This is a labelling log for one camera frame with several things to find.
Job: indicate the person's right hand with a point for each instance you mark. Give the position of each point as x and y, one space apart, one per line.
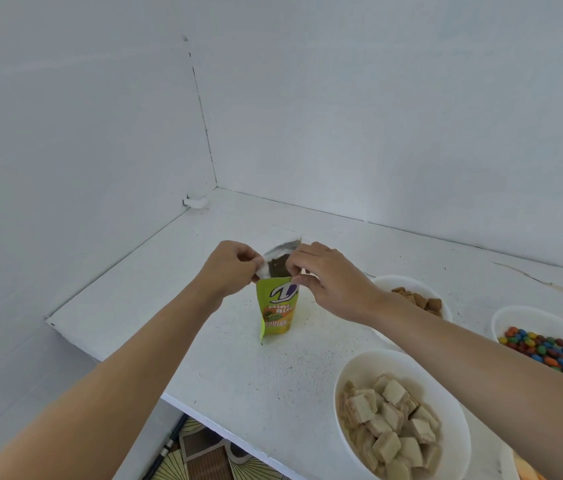
341 289

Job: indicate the person's left hand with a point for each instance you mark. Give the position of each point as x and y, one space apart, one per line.
226 272

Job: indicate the white round bowl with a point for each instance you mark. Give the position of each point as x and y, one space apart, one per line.
506 459
431 384
401 282
541 317

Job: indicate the green snack bag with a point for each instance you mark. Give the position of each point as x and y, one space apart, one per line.
279 309

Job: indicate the pile of brown pillow snacks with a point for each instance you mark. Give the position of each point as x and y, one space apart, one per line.
424 300

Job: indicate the pile of beige wafer cubes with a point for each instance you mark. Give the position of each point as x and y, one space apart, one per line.
391 429

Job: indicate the pile of colourful round candies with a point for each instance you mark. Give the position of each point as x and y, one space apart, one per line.
541 349

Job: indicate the pile of orange wafer cubes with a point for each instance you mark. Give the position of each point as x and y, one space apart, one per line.
526 469

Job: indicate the person's right forearm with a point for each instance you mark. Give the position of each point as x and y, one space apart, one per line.
501 379

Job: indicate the person's left forearm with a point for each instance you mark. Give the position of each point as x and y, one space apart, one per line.
101 394

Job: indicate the thin black pole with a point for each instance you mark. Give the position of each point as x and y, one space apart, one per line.
164 449

